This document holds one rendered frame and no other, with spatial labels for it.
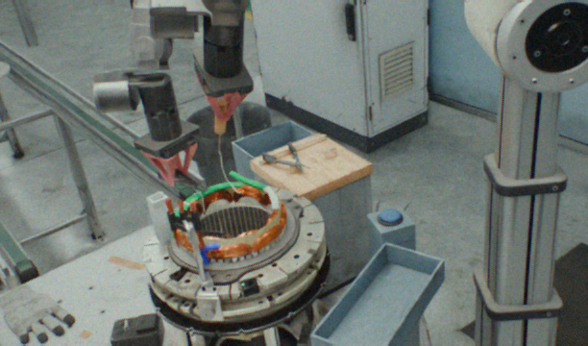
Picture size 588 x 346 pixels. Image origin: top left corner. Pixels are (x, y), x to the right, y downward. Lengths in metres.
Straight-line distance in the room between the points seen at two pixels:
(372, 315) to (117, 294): 0.74
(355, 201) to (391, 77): 2.19
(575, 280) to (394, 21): 1.54
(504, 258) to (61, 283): 1.05
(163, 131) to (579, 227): 2.27
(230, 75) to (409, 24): 2.66
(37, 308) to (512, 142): 1.09
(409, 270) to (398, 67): 2.47
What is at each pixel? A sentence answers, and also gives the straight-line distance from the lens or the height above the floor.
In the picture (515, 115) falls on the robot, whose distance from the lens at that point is 1.06.
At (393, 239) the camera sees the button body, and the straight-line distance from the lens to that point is 1.25.
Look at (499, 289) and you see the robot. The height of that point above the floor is 0.95.
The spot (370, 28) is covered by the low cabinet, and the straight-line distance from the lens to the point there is 3.36.
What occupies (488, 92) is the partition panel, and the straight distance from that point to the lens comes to 3.69.
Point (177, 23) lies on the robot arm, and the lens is 0.90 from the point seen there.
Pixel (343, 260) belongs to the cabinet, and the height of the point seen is 0.85.
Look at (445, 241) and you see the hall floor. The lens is 2.94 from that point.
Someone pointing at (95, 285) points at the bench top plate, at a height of 0.78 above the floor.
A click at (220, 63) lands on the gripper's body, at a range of 0.94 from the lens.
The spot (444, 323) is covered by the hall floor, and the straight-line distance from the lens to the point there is 2.55.
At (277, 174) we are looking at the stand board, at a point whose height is 1.07.
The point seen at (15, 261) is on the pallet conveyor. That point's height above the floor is 0.76.
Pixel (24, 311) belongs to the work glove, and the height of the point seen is 0.80.
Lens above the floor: 1.75
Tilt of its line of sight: 30 degrees down
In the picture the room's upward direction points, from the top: 7 degrees counter-clockwise
